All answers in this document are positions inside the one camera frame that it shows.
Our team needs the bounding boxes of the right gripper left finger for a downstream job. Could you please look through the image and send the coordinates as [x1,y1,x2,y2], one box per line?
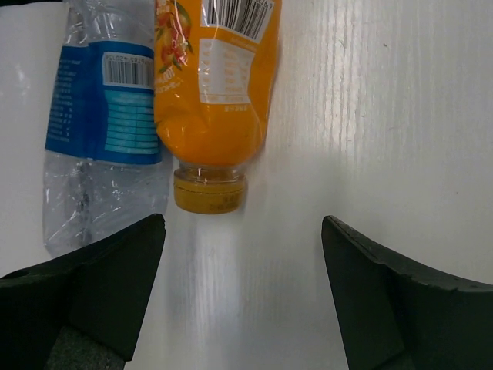
[1,214,166,369]

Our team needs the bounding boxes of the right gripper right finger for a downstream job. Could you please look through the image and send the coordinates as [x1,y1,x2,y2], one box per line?
[321,216,492,369]

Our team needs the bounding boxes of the crushed bottle blue label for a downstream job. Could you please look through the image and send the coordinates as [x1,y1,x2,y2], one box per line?
[42,1,173,257]

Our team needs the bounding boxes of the small orange juice bottle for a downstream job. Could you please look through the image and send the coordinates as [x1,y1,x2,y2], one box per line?
[154,1,282,214]

